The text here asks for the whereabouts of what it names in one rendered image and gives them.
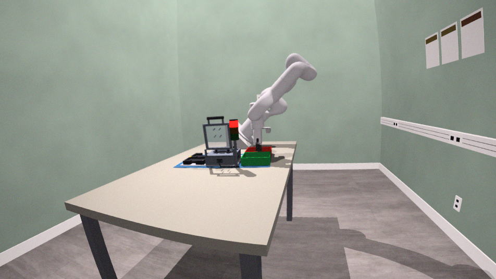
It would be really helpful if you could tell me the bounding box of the red bin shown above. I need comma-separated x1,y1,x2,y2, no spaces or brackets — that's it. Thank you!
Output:
245,147,271,152

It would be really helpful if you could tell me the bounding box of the green bin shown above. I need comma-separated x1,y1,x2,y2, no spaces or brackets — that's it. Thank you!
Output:
241,151,270,166

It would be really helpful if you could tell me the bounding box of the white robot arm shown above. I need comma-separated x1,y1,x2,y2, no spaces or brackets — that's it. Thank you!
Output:
238,53,317,142

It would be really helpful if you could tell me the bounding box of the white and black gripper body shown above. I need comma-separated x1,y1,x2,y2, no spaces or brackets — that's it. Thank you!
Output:
252,128,262,145

